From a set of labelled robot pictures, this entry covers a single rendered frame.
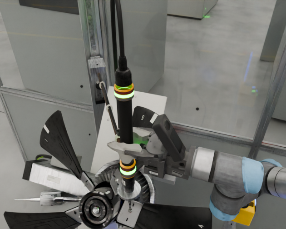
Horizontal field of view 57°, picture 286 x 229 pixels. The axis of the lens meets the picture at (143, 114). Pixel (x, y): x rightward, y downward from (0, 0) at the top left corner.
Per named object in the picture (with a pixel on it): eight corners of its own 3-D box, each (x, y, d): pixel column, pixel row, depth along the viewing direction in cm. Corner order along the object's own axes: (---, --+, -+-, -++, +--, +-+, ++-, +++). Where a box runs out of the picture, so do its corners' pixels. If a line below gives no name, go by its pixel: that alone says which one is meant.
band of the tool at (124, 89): (113, 93, 60) (112, 82, 58) (131, 90, 61) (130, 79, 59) (116, 103, 57) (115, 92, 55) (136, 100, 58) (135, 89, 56)
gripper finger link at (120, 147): (106, 165, 67) (142, 169, 66) (104, 148, 63) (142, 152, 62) (109, 156, 69) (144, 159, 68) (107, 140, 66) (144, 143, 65)
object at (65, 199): (96, 201, 98) (16, 201, 107) (96, 196, 99) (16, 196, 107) (93, 203, 96) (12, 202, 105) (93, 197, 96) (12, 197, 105)
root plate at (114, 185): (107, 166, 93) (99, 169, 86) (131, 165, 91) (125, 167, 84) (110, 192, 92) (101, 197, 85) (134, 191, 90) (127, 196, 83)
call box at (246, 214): (226, 189, 119) (230, 174, 113) (249, 196, 116) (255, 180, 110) (222, 221, 107) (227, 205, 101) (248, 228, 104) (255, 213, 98)
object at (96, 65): (89, 73, 127) (87, 57, 122) (103, 71, 129) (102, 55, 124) (91, 83, 120) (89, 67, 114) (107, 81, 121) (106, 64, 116)
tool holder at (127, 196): (114, 179, 83) (111, 157, 77) (135, 174, 84) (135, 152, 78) (120, 203, 76) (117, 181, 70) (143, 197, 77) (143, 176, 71)
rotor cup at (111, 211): (90, 181, 97) (71, 188, 84) (127, 179, 93) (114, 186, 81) (92, 222, 95) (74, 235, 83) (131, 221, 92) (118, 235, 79)
